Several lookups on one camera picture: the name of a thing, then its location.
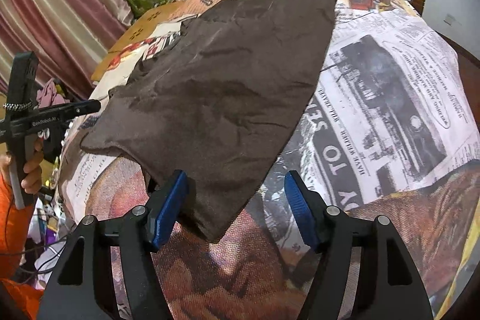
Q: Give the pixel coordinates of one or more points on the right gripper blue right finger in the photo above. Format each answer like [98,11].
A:
[389,284]

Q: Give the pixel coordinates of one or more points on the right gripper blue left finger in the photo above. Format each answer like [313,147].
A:
[81,284]

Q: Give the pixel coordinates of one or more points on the dark brown t-shirt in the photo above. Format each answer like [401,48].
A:
[220,103]

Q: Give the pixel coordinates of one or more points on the orange sleeved left forearm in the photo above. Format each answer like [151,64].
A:
[18,301]

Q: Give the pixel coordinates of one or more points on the person's left hand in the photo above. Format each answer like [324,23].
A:
[32,168]

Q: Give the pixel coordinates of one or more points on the pink cloth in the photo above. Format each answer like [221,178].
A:
[52,94]

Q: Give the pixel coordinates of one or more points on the striped red beige curtain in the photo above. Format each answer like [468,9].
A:
[69,37]

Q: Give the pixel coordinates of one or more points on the newspaper print bed sheet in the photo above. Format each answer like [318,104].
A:
[387,131]

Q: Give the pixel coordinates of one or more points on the white wall socket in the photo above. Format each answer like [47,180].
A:
[449,19]

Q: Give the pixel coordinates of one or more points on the wooden bed post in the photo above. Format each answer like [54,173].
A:
[418,5]

